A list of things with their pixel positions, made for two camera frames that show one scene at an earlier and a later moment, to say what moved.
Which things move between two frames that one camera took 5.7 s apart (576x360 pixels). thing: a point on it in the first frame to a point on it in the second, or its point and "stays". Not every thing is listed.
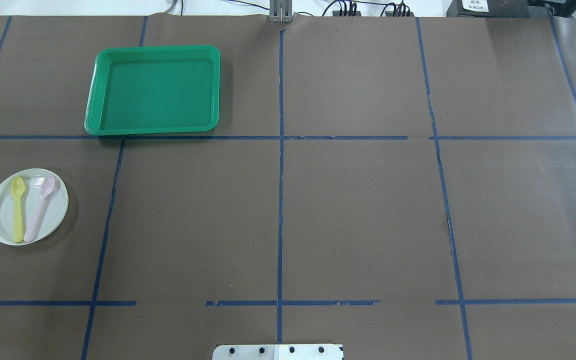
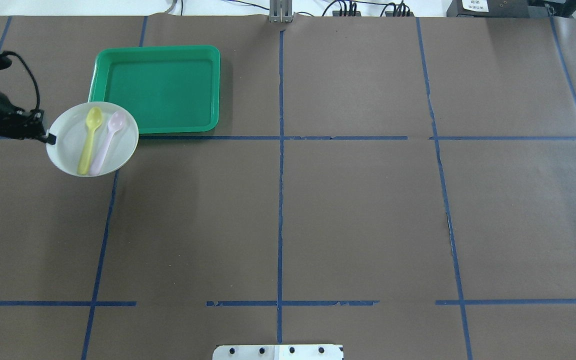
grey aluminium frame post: (281, 11) stays
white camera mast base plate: (278, 352) stays
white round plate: (27, 207) to (93, 139)
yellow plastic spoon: (18, 184) to (94, 119)
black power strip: (337, 13) stays
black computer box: (502, 8) stays
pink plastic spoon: (47, 186) to (116, 120)
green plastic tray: (154, 90) stays
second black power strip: (390, 13) stays
